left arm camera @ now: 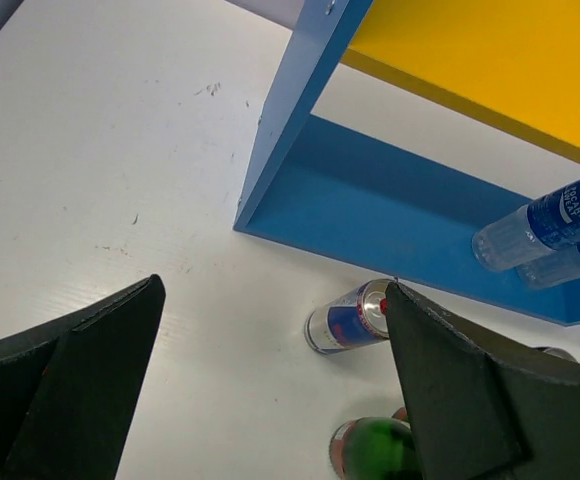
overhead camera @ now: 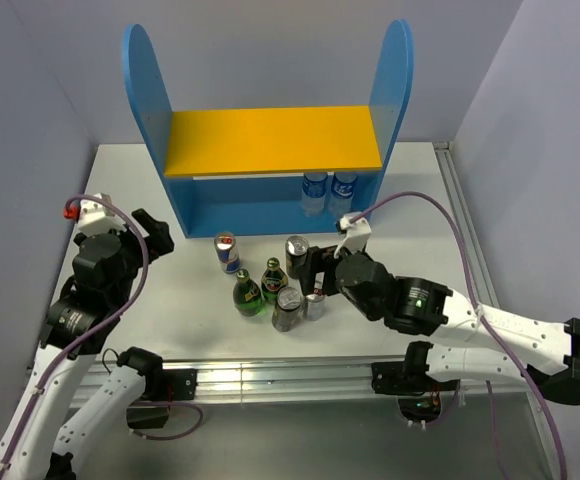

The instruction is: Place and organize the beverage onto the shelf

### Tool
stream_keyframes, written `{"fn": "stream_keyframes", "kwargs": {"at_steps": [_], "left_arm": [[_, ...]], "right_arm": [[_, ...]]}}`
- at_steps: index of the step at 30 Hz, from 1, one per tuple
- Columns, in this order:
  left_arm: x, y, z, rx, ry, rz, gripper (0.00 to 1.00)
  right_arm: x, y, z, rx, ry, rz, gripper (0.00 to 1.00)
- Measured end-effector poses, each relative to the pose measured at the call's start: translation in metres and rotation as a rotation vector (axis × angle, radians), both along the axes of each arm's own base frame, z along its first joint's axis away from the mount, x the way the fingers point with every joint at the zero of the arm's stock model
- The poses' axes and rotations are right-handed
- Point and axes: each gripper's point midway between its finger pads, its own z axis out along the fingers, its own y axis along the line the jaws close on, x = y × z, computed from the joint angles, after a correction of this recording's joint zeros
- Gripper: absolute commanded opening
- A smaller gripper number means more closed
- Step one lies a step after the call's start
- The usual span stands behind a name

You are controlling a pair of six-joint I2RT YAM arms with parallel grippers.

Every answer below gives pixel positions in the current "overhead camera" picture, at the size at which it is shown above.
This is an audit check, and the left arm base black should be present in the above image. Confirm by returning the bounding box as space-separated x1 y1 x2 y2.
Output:
126 369 197 431

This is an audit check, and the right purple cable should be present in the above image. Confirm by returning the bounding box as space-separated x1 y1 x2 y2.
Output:
349 191 569 480

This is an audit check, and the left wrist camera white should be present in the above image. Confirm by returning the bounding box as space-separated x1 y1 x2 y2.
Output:
63 193 123 237

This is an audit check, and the blue shelf with yellow board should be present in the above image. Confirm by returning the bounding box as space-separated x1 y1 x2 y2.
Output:
122 19 414 238

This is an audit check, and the right water bottle blue label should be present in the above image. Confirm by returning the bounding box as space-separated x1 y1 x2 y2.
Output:
328 172 358 218

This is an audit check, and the aluminium rail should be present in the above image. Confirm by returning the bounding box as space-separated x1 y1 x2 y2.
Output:
433 142 562 479
24 357 541 406

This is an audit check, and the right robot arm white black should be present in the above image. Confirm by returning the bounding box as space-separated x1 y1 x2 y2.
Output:
298 247 580 406

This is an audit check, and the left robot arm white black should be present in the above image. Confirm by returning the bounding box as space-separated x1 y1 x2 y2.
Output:
0 203 174 479

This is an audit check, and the silver red-top can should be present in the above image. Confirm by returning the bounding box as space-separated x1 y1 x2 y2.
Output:
302 293 326 321

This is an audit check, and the left water bottle blue label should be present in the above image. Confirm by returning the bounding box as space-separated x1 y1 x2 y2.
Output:
301 172 328 216

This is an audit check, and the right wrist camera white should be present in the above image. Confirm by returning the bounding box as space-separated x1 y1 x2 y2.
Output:
334 212 372 258

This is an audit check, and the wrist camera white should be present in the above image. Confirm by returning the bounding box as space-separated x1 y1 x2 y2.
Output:
63 193 123 237
334 212 372 258

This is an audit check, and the aluminium rail right side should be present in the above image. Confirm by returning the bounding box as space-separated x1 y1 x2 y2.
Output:
433 142 562 479

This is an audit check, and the blue silver energy drink can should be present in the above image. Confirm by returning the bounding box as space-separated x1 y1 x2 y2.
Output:
214 231 241 274

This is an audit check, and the black gold can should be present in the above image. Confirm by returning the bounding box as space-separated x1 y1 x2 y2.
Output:
285 235 309 279
271 287 303 333

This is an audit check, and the water bottle blue label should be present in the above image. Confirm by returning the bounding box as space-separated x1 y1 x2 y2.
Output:
328 172 358 218
301 172 328 216

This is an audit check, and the aluminium rail front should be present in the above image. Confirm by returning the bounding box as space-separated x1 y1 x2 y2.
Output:
24 357 541 406

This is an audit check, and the black gold can front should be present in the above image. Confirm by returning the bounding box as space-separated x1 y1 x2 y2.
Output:
271 287 303 333

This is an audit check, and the green glass bottle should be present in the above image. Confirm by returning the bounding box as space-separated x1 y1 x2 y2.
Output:
261 257 288 303
232 269 264 317

